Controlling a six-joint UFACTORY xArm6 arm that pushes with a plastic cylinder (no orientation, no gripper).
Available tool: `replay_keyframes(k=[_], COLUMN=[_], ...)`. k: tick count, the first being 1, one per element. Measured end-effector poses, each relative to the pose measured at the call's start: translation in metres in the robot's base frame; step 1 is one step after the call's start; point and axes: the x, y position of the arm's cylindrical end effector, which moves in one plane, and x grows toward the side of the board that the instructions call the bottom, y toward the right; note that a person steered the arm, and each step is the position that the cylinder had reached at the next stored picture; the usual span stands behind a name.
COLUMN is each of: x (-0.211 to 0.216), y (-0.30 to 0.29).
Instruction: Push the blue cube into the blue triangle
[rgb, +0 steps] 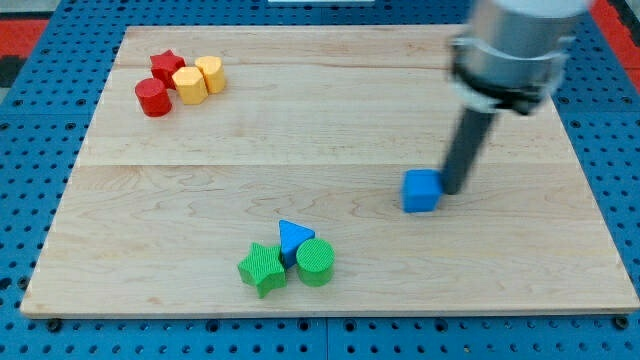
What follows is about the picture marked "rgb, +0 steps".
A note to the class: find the blue cube block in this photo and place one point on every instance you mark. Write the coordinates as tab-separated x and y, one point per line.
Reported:
421	190

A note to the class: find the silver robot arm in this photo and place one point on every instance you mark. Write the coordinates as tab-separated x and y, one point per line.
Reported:
511	54

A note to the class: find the blue triangle block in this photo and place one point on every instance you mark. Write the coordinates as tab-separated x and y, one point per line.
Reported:
292	236

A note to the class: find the light wooden board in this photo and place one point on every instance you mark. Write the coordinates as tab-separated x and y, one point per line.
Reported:
317	125

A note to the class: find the green cylinder block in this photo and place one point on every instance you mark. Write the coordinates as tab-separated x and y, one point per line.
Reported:
315	259

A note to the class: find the green star block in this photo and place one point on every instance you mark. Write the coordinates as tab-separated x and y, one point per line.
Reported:
262	269

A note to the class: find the yellow heart block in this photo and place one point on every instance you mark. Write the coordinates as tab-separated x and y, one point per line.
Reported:
212	69

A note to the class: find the yellow hexagon block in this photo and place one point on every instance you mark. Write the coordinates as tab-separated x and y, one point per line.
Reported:
190	85

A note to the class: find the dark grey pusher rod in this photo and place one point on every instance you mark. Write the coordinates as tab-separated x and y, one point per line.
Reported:
469	136

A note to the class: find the red cylinder block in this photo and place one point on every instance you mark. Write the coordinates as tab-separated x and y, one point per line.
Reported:
153	97

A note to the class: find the red star block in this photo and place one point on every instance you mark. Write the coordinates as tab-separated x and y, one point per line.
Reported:
164	66

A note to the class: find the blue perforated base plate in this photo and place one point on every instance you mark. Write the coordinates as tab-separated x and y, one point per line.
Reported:
44	118

